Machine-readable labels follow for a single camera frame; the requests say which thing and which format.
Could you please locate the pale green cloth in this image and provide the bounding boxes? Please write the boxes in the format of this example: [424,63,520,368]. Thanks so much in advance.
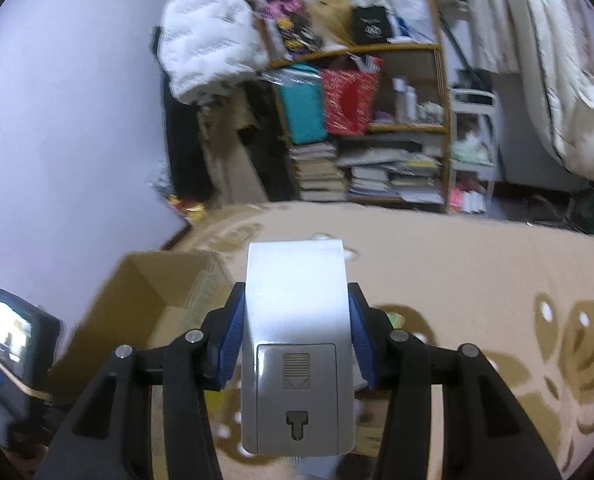
[452,132,495,166]

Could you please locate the white rolling cart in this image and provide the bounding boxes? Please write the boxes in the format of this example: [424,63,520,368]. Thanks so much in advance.
[447,87,503,216]

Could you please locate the white plastic bag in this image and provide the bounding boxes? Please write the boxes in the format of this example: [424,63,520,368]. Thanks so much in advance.
[377,0,440,43]

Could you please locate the wooden bookshelf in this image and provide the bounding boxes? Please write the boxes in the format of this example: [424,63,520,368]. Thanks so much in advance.
[254,0,453,213]

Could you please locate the red patterned bag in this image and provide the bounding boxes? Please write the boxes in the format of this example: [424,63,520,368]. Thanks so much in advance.
[321,57,382,136]

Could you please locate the cardboard box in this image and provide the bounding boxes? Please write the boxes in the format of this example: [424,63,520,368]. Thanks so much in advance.
[44,251,245,406]

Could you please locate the blonde wig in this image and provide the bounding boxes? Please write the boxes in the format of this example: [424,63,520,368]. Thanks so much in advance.
[309,0,358,46]

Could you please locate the clear bag with yellow items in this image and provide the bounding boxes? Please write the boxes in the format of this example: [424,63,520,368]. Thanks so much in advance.
[149,170,208,221]

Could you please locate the beige floral rug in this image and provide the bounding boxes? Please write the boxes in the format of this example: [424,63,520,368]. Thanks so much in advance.
[162,200,594,480]

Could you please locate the teal bag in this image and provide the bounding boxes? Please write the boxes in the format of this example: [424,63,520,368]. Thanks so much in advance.
[279,65,328,145]

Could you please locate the white curtain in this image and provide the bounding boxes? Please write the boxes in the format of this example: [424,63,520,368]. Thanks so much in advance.
[232,0,523,73]

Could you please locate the stack of books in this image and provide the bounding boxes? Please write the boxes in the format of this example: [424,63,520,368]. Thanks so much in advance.
[289,142,348,203]
[337,137,445,206]

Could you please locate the black coat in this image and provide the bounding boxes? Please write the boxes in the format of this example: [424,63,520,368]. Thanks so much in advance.
[152,25,218,201]

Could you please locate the leaning cardboard sheets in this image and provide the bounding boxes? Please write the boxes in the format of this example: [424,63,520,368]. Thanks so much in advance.
[197,90,270,208]

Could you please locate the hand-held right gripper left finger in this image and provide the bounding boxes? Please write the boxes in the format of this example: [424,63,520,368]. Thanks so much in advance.
[34,282,248,480]

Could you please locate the pink packets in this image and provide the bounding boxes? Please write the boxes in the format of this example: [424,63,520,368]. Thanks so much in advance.
[450,187,488,213]

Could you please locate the white rectangular device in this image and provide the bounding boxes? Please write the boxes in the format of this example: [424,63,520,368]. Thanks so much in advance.
[241,240,357,457]

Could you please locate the white puffer jacket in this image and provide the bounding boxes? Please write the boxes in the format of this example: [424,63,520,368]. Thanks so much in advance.
[159,0,270,103]

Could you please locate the black box with white print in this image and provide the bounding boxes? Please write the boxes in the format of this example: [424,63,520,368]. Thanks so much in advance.
[352,6,395,45]

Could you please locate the pink black printed package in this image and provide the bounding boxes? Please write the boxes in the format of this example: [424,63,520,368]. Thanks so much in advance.
[254,0,323,53]

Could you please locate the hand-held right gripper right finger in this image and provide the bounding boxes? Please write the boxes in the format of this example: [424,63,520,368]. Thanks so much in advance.
[347,282,563,480]

